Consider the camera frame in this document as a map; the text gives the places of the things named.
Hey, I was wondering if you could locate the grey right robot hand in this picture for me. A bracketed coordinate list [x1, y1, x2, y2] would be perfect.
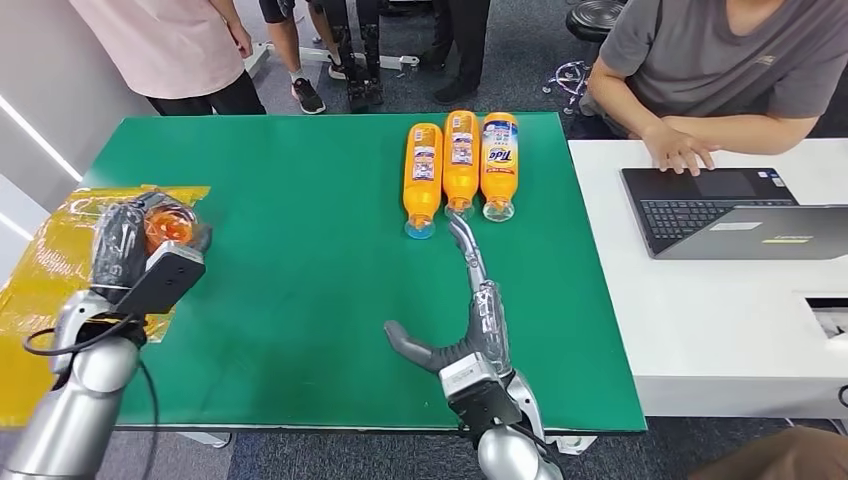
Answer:
[382, 215, 515, 379]

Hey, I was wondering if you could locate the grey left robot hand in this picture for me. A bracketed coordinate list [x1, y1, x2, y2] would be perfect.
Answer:
[89, 190, 215, 303]

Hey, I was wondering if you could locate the orange Tide detergent bottle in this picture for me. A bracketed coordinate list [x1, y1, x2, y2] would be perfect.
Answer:
[140, 201, 201, 258]

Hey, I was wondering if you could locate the orange detergent bottle clear cap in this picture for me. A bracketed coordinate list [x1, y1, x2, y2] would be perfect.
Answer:
[441, 109, 481, 221]
[480, 111, 519, 223]

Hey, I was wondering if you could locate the orange detergent bottle bluish cap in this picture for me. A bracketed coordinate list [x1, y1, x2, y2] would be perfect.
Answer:
[402, 122, 444, 240]

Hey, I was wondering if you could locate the yellow plastic sheet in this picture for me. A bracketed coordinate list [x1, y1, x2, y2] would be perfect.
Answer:
[0, 185, 212, 429]

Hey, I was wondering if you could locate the white table foot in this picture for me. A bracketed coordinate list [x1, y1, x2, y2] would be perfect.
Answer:
[177, 431, 233, 449]
[546, 433, 598, 456]

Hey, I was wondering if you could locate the green table mat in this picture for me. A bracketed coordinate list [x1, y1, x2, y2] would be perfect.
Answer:
[79, 112, 647, 433]

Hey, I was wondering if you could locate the person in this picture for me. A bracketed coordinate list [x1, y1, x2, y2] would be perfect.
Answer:
[69, 0, 268, 117]
[258, 0, 349, 115]
[417, 0, 493, 106]
[579, 0, 848, 177]

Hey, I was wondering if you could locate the white desk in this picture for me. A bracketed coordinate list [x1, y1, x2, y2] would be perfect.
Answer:
[568, 137, 848, 420]

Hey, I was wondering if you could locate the grey laptop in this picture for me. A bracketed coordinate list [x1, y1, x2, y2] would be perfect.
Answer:
[620, 166, 848, 261]

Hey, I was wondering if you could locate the black round stool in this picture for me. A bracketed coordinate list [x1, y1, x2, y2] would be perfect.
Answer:
[543, 0, 627, 115]

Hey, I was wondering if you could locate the brown rounded object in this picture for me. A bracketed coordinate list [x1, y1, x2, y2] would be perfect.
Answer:
[688, 427, 848, 480]

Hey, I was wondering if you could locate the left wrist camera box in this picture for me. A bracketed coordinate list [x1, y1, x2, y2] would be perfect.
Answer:
[113, 239, 208, 317]

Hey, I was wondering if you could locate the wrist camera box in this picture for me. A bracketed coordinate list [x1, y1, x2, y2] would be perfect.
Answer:
[113, 239, 208, 317]
[438, 352, 525, 432]

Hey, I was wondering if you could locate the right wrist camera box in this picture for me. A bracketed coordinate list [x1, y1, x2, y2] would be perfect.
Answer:
[438, 352, 525, 432]

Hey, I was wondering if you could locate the white wall light strip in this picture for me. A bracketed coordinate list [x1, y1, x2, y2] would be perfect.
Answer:
[0, 92, 84, 183]

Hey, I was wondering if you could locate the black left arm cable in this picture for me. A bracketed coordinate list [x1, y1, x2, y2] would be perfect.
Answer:
[21, 311, 162, 480]

